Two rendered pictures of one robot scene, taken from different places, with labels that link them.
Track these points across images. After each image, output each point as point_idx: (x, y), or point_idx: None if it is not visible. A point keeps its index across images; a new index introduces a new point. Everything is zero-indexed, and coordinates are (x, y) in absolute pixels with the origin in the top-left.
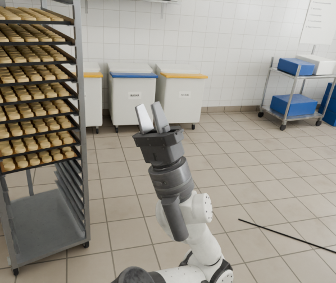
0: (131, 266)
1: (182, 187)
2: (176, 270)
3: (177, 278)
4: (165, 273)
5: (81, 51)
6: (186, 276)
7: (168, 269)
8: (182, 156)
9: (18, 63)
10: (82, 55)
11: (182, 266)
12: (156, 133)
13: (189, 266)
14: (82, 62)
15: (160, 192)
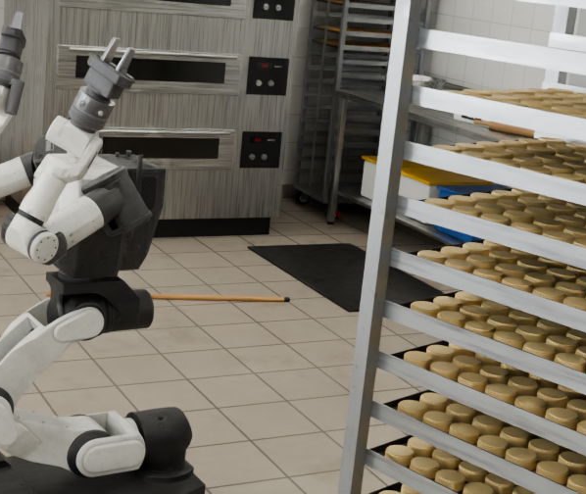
0: (117, 172)
1: None
2: (70, 211)
3: (70, 204)
4: (82, 202)
5: (376, 171)
6: (59, 211)
7: (78, 210)
8: (83, 91)
9: (489, 191)
10: (374, 183)
11: (63, 219)
12: (112, 64)
13: (53, 223)
14: (372, 202)
15: None
